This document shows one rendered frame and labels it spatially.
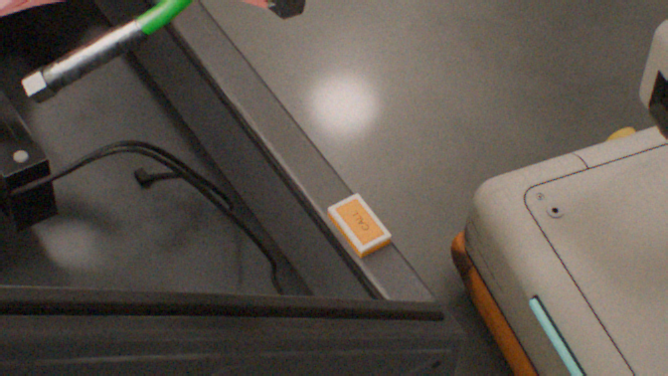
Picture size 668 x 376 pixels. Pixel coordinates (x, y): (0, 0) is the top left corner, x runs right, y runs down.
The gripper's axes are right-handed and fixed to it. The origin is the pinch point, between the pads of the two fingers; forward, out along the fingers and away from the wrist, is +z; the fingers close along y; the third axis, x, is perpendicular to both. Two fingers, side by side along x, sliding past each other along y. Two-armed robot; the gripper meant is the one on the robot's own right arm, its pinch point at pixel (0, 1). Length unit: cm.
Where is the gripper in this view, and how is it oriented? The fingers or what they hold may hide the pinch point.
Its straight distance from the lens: 98.5
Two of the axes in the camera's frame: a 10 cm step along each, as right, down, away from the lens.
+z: -7.0, 5.7, 4.3
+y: -6.3, -2.2, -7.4
